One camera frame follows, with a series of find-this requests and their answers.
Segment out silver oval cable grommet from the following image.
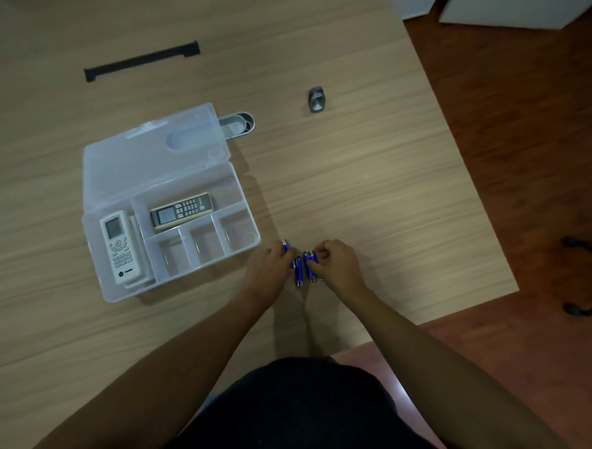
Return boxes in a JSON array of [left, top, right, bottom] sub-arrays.
[[217, 111, 256, 139]]

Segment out beige black remote control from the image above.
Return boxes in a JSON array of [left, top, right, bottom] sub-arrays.
[[149, 192, 215, 232]]

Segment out person's black shorts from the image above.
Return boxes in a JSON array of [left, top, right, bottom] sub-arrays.
[[164, 356, 438, 449]]

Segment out person's right hand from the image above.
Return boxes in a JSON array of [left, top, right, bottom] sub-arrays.
[[307, 239, 369, 304]]

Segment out person's right forearm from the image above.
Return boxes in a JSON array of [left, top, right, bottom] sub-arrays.
[[340, 286, 570, 449]]

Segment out black cable slot cover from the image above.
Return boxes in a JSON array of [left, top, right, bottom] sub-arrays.
[[83, 40, 202, 84]]

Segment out person's left hand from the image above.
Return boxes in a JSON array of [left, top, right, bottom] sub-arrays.
[[242, 240, 297, 308]]

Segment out small grey metal clip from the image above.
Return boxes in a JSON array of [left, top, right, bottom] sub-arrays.
[[306, 86, 328, 113]]

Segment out white cabinet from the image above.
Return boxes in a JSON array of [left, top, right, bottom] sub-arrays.
[[390, 0, 592, 30]]

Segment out person's left forearm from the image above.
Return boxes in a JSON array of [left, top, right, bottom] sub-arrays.
[[35, 286, 278, 449]]

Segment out clear plastic organizer box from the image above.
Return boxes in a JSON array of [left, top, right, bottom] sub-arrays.
[[81, 102, 262, 304]]

